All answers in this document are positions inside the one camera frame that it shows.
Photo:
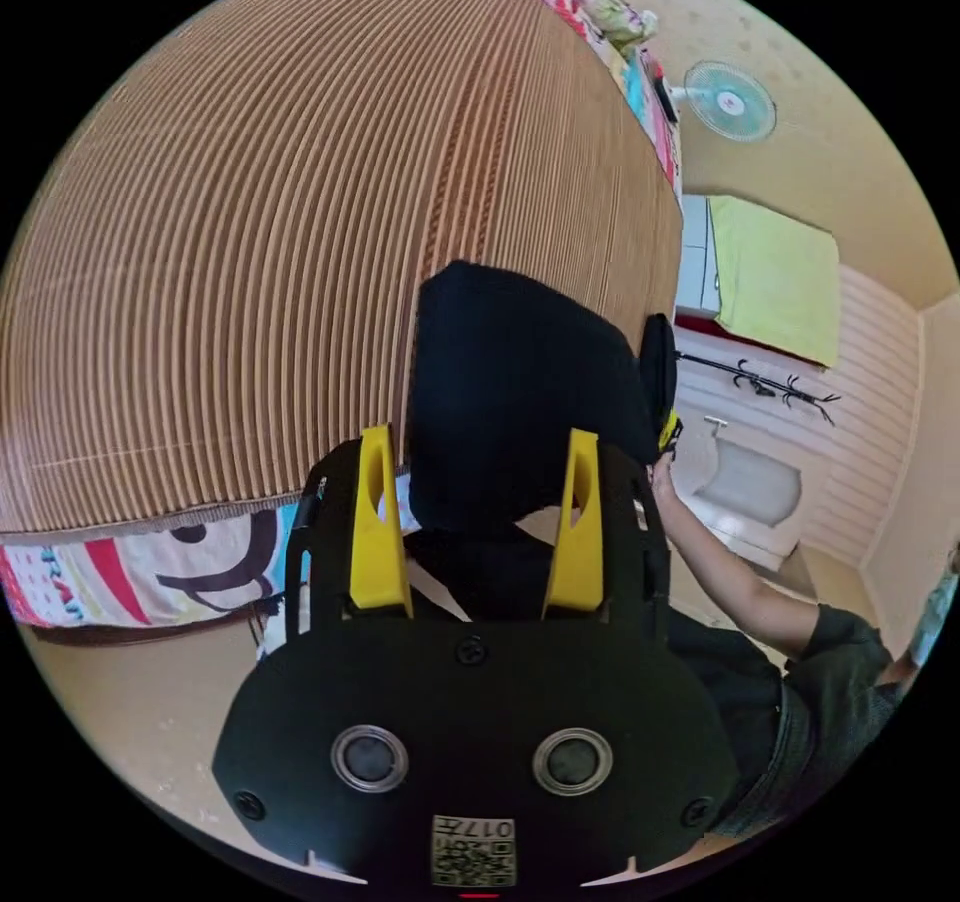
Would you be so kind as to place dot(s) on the yellow-green cloth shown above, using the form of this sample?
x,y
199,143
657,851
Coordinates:
x,y
776,279

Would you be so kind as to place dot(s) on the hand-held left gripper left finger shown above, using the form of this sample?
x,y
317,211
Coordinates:
x,y
375,542

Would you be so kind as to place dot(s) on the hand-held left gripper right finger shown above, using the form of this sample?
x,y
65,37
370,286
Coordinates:
x,y
581,542

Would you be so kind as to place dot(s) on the white and teal fan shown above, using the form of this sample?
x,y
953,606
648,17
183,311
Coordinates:
x,y
731,101

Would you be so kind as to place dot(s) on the black pants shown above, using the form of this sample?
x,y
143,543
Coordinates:
x,y
517,362

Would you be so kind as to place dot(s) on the person's right forearm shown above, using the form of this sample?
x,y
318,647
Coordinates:
x,y
720,564

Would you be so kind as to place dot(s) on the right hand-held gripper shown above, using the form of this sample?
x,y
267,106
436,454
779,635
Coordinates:
x,y
660,362

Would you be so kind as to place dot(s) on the black coat rack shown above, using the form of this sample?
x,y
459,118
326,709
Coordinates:
x,y
780,386

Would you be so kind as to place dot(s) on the floral pillow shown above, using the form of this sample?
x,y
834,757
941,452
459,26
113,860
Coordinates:
x,y
619,17

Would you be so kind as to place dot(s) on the person's body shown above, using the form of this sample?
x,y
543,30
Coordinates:
x,y
810,707

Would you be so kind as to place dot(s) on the person's right hand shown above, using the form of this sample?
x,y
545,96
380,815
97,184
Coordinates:
x,y
663,483

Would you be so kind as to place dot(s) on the bed with woven mat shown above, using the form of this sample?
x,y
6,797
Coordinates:
x,y
262,242

